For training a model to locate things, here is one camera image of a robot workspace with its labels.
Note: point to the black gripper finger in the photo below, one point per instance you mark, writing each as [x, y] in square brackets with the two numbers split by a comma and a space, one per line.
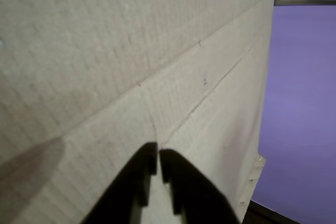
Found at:
[199, 197]
[128, 184]

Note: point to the brown cardboard sheet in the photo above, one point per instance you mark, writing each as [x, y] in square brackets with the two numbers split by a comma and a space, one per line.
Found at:
[105, 51]

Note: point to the thin black bar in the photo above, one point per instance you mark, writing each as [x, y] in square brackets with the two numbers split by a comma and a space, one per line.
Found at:
[304, 1]

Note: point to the dark flat floor object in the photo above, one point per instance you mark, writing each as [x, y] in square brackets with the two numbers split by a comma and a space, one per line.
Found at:
[265, 214]

